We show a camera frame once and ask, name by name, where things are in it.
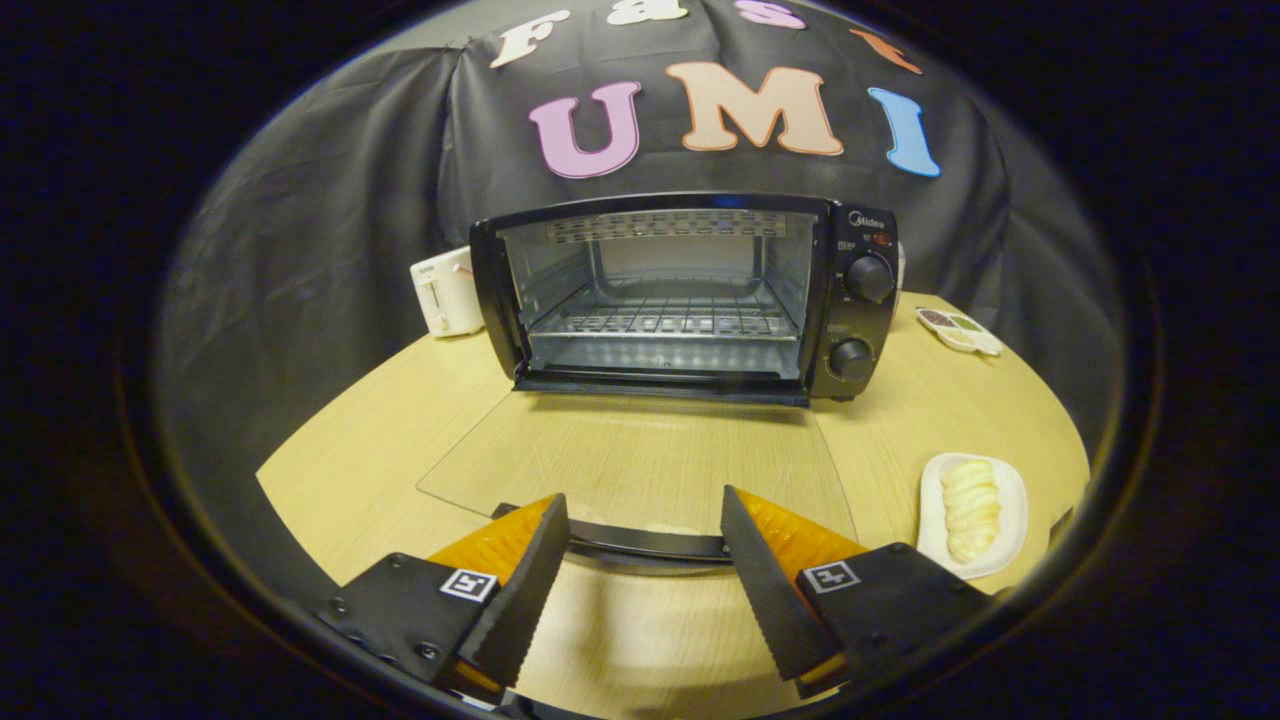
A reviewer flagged pale yellow bread roll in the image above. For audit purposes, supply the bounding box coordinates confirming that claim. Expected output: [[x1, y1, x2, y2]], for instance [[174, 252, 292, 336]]
[[940, 459, 1002, 564]]

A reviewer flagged metal wire oven rack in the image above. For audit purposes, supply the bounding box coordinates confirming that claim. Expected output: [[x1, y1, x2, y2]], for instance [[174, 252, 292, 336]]
[[527, 280, 801, 341]]

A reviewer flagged black toaster oven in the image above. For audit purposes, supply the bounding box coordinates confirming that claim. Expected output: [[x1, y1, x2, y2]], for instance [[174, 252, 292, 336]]
[[469, 192, 900, 408]]

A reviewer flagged white pop-up toaster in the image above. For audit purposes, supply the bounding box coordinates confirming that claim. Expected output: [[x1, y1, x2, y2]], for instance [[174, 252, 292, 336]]
[[409, 246, 487, 338]]

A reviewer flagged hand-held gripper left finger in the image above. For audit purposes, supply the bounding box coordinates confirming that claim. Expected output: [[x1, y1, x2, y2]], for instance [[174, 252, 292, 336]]
[[315, 492, 571, 701]]

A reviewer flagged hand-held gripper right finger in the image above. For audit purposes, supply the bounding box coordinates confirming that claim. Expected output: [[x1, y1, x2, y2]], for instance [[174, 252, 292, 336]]
[[720, 485, 993, 699]]

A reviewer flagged white rectangular plate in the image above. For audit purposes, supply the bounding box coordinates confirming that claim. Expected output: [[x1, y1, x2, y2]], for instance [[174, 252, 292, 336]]
[[917, 452, 1029, 581]]

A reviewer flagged white divided condiment dish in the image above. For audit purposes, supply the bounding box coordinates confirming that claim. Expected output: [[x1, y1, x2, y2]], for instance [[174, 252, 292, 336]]
[[916, 307, 1004, 357]]

